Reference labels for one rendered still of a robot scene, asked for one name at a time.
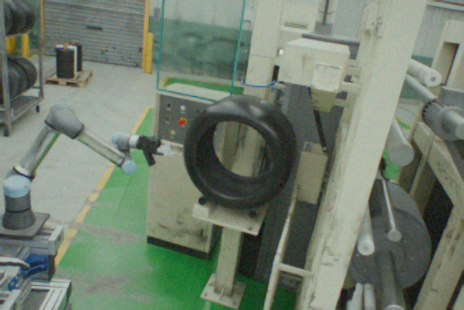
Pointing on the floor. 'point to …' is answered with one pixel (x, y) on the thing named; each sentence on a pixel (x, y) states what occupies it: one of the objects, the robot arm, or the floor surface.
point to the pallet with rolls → (69, 66)
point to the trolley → (12, 79)
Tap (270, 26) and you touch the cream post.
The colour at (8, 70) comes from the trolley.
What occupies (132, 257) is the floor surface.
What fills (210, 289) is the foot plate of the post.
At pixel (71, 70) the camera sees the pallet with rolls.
